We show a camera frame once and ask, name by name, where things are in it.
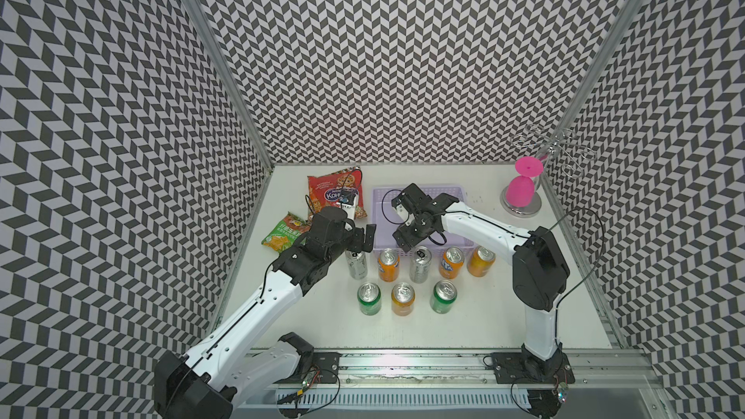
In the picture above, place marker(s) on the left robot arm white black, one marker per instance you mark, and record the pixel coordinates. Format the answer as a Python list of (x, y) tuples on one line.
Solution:
[(219, 374)]

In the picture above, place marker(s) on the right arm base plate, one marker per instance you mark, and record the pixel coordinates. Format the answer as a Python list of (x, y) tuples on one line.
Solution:
[(518, 367)]

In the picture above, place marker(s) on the green soda can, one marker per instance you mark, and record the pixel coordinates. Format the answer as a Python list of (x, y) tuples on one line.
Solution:
[(369, 298)]

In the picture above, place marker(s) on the orange Fanta can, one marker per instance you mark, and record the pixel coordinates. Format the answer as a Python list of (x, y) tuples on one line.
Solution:
[(452, 262)]

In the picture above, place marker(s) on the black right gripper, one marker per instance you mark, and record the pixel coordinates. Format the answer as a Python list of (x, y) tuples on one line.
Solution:
[(411, 238)]

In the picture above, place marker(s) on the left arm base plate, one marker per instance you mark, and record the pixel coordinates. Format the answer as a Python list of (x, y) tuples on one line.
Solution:
[(317, 366)]

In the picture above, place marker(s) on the aluminium front rail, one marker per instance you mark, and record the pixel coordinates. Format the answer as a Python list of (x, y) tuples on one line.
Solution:
[(482, 368)]

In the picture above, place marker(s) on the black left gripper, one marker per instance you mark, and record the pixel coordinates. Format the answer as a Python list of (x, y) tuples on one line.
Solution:
[(356, 242)]

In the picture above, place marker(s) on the white Monster can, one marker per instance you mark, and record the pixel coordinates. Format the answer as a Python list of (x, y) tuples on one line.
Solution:
[(421, 259), (357, 264)]

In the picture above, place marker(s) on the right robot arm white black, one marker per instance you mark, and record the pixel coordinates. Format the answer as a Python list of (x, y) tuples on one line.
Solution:
[(539, 270)]

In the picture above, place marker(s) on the lavender plastic basket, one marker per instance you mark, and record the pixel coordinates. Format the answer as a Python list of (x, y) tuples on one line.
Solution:
[(383, 215)]

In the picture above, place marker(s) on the red candy bag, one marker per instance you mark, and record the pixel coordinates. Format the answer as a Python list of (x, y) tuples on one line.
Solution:
[(328, 190)]

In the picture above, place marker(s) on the green snack bag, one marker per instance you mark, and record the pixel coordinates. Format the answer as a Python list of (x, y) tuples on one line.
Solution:
[(286, 232)]

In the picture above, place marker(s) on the chrome glass holder stand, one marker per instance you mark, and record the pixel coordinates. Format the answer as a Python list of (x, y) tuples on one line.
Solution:
[(560, 152)]

